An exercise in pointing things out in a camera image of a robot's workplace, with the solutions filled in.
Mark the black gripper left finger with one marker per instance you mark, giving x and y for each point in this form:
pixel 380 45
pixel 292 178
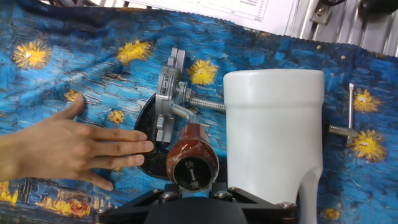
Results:
pixel 124 214

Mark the starry night painting cloth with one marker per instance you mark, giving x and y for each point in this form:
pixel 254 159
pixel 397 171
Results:
pixel 77 62

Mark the black round knob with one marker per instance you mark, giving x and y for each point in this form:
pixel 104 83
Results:
pixel 377 7

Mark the silver camera mount bracket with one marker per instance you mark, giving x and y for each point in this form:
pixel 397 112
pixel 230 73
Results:
pixel 321 14

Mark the bare human hand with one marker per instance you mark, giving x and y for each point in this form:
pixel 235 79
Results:
pixel 56 149

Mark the black clamp frame silver head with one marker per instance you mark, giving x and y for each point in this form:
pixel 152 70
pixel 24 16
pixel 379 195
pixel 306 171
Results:
pixel 149 161

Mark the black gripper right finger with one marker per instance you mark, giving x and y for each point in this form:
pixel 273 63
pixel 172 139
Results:
pixel 273 214

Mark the white plastic jug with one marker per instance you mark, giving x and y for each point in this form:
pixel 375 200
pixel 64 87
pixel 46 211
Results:
pixel 273 130

